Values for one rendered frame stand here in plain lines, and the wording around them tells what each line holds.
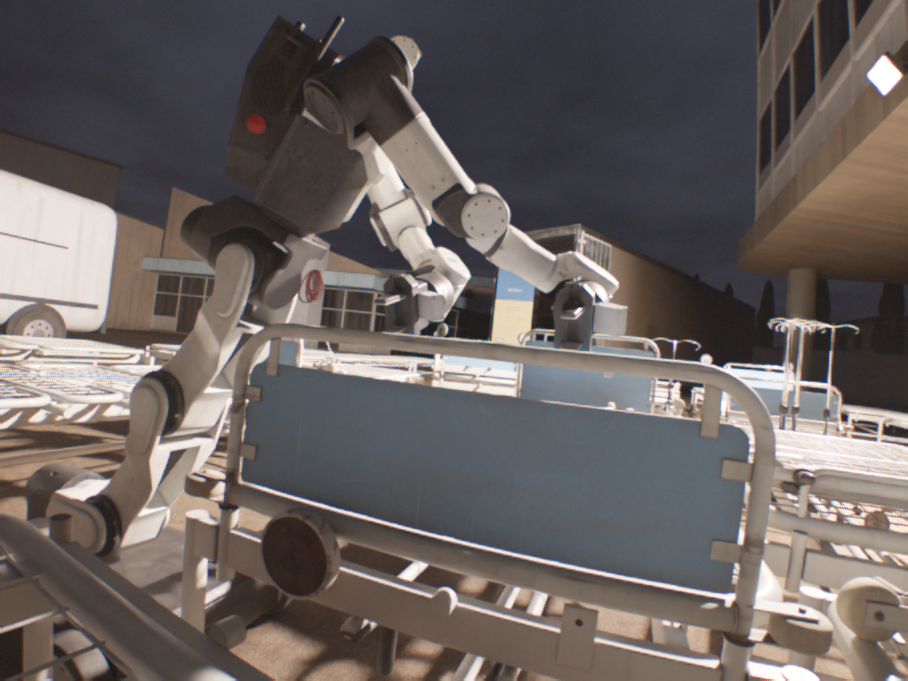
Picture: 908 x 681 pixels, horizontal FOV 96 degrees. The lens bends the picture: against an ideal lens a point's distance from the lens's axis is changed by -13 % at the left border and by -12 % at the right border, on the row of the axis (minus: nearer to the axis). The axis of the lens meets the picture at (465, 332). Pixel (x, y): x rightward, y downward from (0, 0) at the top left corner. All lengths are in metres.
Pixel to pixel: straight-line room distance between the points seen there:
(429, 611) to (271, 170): 0.74
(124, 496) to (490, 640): 0.89
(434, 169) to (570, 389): 1.96
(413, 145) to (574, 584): 0.64
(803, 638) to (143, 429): 1.10
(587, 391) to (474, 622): 2.02
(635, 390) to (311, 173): 2.04
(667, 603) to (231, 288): 0.85
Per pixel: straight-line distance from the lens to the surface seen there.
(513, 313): 12.04
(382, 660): 0.83
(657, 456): 0.58
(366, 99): 0.76
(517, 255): 0.81
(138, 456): 1.15
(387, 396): 0.64
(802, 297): 12.06
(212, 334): 1.00
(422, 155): 0.77
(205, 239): 1.07
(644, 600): 0.61
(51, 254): 8.40
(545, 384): 2.59
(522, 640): 0.65
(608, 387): 2.56
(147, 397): 1.10
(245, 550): 0.82
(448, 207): 0.76
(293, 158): 0.91
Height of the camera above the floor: 0.77
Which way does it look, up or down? 2 degrees up
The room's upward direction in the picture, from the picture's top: 6 degrees clockwise
